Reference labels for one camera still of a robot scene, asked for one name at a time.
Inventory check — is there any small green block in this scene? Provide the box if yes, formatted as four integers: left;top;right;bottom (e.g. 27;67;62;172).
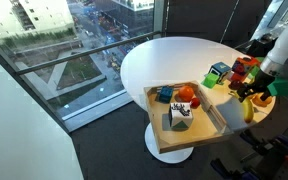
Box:
201;73;220;90

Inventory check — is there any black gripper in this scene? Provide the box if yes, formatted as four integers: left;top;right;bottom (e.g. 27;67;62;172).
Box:
237;68;276;103

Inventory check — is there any blue wooden number block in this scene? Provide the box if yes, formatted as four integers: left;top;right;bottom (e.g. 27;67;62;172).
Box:
207;61;233;84

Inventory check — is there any grey window railing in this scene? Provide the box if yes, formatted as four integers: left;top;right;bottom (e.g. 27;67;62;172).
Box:
15;30;164;76

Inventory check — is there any yellow toy banana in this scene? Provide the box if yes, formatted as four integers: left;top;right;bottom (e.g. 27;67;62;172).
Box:
241;95;255;124

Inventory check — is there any wooden tray box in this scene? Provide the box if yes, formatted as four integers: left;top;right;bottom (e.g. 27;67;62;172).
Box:
143;79;235;155

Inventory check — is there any orange multicolour number block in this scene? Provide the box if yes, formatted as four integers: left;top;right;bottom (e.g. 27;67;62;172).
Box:
231;55;262;83

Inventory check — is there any black tripod stand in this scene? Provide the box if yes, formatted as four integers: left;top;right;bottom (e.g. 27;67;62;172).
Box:
210;129;288;180

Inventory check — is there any toy orange fruit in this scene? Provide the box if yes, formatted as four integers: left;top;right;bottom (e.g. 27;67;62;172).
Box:
178;85;196;103

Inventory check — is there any red tomato toy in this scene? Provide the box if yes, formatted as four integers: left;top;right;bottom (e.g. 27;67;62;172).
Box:
189;97;202;109

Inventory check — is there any dark blue cube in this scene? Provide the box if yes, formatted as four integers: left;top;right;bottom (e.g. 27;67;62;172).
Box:
157;85;175;104

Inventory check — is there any dark purple toy plum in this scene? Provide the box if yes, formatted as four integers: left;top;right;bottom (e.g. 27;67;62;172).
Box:
228;79;245;91

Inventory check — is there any white table pedestal base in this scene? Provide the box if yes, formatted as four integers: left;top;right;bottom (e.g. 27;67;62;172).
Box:
144;122;195;165

